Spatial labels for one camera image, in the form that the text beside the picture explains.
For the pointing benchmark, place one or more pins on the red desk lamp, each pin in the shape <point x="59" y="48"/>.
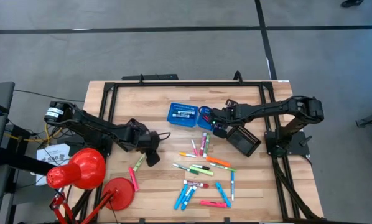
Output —
<point x="80" y="168"/>

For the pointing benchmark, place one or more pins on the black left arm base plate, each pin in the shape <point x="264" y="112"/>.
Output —
<point x="77" y="144"/>

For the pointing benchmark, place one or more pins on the thin light green marker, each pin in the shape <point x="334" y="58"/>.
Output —
<point x="222" y="167"/>

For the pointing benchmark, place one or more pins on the blue plastic basket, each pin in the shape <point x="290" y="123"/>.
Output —
<point x="201" y="124"/>
<point x="170" y="123"/>

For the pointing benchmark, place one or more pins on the black Sharpie marker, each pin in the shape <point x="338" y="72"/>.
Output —
<point x="201" y="167"/>

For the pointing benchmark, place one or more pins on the blue highlighter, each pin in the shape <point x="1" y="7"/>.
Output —
<point x="223" y="194"/>
<point x="180" y="197"/>

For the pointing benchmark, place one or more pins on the green Expo marker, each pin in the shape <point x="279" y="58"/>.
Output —
<point x="206" y="145"/>

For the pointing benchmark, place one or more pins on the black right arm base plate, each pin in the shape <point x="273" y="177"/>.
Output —
<point x="301" y="146"/>

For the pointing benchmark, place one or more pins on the black plastic basket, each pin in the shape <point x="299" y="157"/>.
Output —
<point x="243" y="141"/>

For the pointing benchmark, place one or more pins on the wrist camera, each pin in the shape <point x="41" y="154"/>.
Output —
<point x="219" y="132"/>
<point x="153" y="159"/>

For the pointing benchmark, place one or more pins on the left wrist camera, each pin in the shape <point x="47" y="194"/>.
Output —
<point x="153" y="159"/>

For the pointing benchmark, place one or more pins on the red Expo marker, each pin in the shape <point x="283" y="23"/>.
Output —
<point x="196" y="183"/>

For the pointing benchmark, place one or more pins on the white printed paper sheet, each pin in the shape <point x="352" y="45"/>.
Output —
<point x="53" y="155"/>

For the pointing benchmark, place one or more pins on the dark blue Expo marker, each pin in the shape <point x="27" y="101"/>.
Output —
<point x="181" y="116"/>

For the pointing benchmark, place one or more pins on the black bar device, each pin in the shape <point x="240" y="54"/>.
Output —
<point x="155" y="77"/>

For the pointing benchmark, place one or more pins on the thin pink marker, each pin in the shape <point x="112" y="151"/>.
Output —
<point x="194" y="147"/>

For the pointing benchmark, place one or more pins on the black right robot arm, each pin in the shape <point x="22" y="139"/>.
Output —
<point x="276" y="107"/>

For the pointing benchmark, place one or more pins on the thin red marker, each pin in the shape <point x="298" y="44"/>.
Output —
<point x="206" y="119"/>

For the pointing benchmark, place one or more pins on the black table-edge clamp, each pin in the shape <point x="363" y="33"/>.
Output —
<point x="142" y="221"/>
<point x="226" y="221"/>

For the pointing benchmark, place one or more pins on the thin blue marker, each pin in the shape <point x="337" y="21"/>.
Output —
<point x="232" y="186"/>

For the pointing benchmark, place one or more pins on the person's foot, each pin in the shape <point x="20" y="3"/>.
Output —
<point x="351" y="3"/>

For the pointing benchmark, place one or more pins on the pink highlighter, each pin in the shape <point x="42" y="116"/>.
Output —
<point x="133" y="179"/>
<point x="213" y="204"/>

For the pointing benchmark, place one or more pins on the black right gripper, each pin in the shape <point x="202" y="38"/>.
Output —
<point x="229" y="115"/>

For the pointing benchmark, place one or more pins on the light green Sharpie highlighter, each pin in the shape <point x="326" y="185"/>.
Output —
<point x="201" y="171"/>

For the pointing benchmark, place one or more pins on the thin orange-yellow marker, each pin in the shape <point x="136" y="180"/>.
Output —
<point x="187" y="154"/>

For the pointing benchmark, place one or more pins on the black clamp hook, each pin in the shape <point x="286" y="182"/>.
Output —
<point x="238" y="76"/>

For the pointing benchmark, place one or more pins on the pink Expo marker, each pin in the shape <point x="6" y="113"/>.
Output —
<point x="202" y="144"/>

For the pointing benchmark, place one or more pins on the dark green marker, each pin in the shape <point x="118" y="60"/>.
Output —
<point x="181" y="169"/>

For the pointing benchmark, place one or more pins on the black support beam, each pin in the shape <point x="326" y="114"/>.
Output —
<point x="24" y="161"/>

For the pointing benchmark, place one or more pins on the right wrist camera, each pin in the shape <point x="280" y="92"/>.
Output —
<point x="219" y="132"/>

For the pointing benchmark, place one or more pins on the orange highlighter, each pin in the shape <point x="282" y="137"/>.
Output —
<point x="217" y="161"/>

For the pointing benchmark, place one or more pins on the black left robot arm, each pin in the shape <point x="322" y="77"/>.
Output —
<point x="89" y="124"/>

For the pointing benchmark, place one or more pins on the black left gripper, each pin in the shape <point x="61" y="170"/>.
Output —
<point x="141" y="138"/>

